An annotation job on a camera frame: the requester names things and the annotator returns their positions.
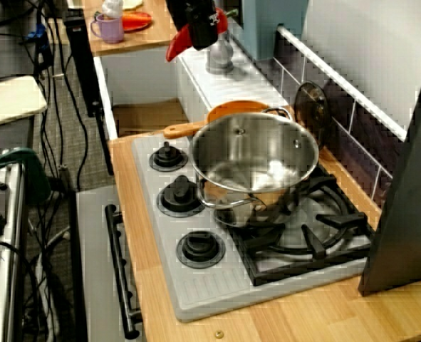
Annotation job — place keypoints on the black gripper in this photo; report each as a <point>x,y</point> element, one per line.
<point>178,10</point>

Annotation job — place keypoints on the red toy pepper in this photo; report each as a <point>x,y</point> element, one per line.
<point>176,46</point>

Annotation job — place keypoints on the silver steel pot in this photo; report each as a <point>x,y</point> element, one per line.
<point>260,149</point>

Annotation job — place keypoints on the grey toy faucet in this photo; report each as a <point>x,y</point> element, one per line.
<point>219,57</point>

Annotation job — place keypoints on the white toy sink basin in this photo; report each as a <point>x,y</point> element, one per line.
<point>224,85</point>

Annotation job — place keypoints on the teal box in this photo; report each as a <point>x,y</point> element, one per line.
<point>267,28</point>

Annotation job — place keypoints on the red plate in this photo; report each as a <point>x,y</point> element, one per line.
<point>135,25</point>

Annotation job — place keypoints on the orange toy carrot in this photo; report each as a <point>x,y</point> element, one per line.
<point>135,17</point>

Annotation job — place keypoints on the cream plate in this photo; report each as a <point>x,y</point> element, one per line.
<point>132,3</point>

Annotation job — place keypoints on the purple plastic cup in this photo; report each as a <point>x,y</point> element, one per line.
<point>110,30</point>

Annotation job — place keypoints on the white object in cup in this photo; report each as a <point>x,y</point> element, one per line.
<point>112,8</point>

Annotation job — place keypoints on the orange toy frying pan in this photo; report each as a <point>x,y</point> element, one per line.
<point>181,131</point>

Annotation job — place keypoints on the black stove knob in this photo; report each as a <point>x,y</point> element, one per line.
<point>181,196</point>
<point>200,249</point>
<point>165,156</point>

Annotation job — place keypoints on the dark glass pot lid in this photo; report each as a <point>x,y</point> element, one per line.
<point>311,107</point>

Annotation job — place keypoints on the blue connector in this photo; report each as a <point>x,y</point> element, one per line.
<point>39,35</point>

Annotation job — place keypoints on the white board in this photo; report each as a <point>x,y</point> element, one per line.
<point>7,99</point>

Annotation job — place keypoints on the black burner grate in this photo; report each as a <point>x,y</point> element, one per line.
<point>267,244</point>

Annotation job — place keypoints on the grey stove top plate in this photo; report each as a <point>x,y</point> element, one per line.
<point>210,285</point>

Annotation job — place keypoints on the white oven door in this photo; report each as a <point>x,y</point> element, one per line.
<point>92,267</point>

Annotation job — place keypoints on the dark grey panel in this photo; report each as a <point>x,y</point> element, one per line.
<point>409,213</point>

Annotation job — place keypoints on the small brass screw cap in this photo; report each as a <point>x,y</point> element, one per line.
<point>218,333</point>

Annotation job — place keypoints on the black upright post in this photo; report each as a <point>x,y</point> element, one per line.
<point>80,53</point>

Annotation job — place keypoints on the aluminium frame rail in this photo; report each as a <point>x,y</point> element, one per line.
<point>14,231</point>

